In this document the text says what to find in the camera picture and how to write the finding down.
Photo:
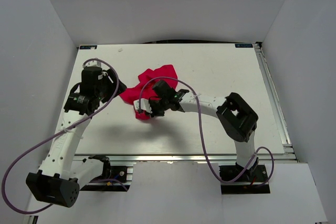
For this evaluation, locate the red t-shirt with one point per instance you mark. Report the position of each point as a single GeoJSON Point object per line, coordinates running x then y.
{"type": "Point", "coordinates": [132, 94]}

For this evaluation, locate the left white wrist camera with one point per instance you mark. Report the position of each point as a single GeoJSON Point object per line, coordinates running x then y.
{"type": "Point", "coordinates": [92, 65]}

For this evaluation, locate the aluminium front table rail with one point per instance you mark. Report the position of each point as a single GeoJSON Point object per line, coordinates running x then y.
{"type": "Point", "coordinates": [178, 158]}

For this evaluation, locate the blue corner label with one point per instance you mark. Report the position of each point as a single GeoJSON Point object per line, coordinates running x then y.
{"type": "Point", "coordinates": [244, 45]}
{"type": "Point", "coordinates": [88, 47]}

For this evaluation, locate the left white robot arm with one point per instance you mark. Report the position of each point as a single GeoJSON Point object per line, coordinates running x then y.
{"type": "Point", "coordinates": [56, 182]}

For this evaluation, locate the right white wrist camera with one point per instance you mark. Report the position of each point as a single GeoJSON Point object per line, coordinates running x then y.
{"type": "Point", "coordinates": [142, 106]}

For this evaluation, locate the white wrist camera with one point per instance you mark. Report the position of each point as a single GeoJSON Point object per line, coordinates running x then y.
{"type": "Point", "coordinates": [92, 65]}
{"type": "Point", "coordinates": [142, 106]}

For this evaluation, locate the left blue corner label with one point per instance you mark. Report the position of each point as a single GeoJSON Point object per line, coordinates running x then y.
{"type": "Point", "coordinates": [88, 47]}

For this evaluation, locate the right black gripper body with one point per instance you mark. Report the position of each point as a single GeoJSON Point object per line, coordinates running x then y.
{"type": "Point", "coordinates": [158, 107]}

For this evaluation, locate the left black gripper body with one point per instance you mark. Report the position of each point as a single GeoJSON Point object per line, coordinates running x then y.
{"type": "Point", "coordinates": [107, 88]}

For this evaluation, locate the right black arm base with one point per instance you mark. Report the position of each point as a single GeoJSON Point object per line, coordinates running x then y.
{"type": "Point", "coordinates": [244, 185]}

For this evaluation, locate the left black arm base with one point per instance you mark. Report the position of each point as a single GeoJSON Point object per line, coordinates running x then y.
{"type": "Point", "coordinates": [113, 178]}

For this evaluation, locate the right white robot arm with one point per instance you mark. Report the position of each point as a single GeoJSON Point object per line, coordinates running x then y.
{"type": "Point", "coordinates": [237, 118]}

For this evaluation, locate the right blue corner label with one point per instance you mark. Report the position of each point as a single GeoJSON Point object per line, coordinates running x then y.
{"type": "Point", "coordinates": [244, 45]}

